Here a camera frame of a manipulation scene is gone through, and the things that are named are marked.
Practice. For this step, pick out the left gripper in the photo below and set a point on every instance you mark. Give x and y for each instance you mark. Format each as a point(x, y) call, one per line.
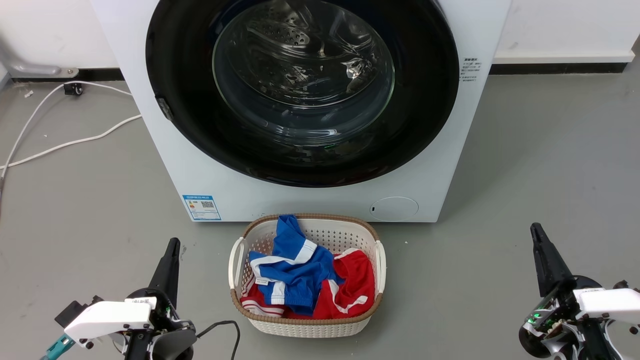
point(167, 317)

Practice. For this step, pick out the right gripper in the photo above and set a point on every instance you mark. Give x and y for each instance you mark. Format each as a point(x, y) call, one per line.
point(555, 315)

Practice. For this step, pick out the black round glass washer door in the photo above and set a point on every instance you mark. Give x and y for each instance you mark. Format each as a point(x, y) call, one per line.
point(180, 75)

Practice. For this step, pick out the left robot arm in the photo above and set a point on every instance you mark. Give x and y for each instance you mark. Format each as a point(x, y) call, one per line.
point(175, 347)

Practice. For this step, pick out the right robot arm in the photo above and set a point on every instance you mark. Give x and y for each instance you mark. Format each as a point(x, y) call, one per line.
point(595, 345)

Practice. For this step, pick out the white front-load washing machine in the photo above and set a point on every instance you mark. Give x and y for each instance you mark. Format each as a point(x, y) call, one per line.
point(430, 170)

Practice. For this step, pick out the blue energy label sticker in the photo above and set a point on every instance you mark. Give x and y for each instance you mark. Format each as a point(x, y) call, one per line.
point(201, 207)

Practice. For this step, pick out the blue white-trimmed garment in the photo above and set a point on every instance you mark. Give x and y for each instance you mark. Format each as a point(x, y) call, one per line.
point(295, 275)

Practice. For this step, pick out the teal connector piece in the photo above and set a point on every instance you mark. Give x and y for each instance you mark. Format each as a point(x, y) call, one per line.
point(57, 347)

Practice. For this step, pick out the white plastic laundry basket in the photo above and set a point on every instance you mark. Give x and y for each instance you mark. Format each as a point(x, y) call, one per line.
point(310, 327)

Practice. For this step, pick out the round white filter cover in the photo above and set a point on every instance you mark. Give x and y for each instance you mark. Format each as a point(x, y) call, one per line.
point(395, 209)

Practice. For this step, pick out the red white-striped garment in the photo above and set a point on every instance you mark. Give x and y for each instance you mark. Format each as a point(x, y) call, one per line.
point(357, 280)

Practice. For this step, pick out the steel perforated washer drum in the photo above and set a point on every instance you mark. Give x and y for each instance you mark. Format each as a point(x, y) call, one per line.
point(285, 30)

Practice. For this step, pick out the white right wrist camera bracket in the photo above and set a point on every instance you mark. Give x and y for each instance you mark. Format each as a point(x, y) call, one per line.
point(612, 302)

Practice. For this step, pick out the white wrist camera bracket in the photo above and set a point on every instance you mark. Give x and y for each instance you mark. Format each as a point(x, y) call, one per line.
point(612, 302)
point(107, 317)

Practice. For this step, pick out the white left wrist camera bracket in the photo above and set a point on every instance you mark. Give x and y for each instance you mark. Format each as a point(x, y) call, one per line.
point(107, 317)

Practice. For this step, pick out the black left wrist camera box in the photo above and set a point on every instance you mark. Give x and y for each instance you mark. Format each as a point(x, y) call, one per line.
point(75, 310)

